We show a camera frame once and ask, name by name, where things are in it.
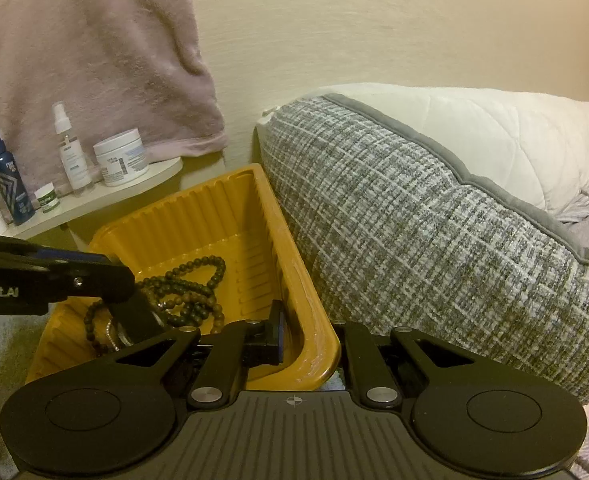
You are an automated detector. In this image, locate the small green-label jar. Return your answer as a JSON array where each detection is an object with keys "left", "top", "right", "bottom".
[{"left": 34, "top": 182, "right": 62, "bottom": 214}]

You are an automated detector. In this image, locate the dark wooden bead necklace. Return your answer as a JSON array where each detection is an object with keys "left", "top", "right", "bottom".
[{"left": 81, "top": 254, "right": 228, "bottom": 357}]

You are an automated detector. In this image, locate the brown wooden bead necklace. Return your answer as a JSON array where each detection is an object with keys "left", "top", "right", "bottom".
[{"left": 144, "top": 292, "right": 225, "bottom": 337}]

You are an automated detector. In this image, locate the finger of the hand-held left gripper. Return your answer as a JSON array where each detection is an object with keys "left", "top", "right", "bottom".
[
  {"left": 0, "top": 231, "right": 121, "bottom": 272},
  {"left": 22, "top": 257, "right": 136, "bottom": 306}
]

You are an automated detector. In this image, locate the black bracelet with metal clasp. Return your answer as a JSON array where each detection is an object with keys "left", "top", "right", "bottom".
[{"left": 105, "top": 289, "right": 168, "bottom": 349}]

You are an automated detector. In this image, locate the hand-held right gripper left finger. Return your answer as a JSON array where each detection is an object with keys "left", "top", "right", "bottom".
[{"left": 99, "top": 300, "right": 286, "bottom": 410}]

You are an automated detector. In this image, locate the grey woven pillow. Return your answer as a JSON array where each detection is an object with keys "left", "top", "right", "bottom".
[{"left": 253, "top": 93, "right": 589, "bottom": 404}]

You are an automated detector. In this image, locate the clear spray bottle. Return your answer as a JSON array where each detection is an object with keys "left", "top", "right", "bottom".
[{"left": 51, "top": 102, "right": 96, "bottom": 196}]

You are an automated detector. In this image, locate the white quilted pillow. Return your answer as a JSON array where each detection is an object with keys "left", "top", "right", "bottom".
[{"left": 325, "top": 84, "right": 589, "bottom": 224}]

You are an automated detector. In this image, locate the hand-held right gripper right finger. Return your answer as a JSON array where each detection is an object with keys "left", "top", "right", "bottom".
[{"left": 333, "top": 320, "right": 491, "bottom": 410}]

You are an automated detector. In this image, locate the grey-blue towel mat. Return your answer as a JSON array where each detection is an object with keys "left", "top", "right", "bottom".
[{"left": 0, "top": 314, "right": 60, "bottom": 466}]

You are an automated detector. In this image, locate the white cream jar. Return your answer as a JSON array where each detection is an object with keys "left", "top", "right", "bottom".
[{"left": 92, "top": 128, "right": 150, "bottom": 189}]

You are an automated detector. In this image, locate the cream wooden shelf unit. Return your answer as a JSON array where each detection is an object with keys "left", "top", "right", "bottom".
[{"left": 0, "top": 157, "right": 184, "bottom": 241}]

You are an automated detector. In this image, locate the orange plastic tray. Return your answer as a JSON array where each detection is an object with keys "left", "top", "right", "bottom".
[{"left": 24, "top": 162, "right": 343, "bottom": 392}]

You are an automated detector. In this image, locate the dark blue spray bottle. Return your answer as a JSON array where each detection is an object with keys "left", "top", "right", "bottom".
[{"left": 0, "top": 125, "right": 36, "bottom": 226}]

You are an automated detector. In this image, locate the pink hanging towel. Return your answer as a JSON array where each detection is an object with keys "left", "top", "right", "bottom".
[{"left": 0, "top": 0, "right": 228, "bottom": 197}]

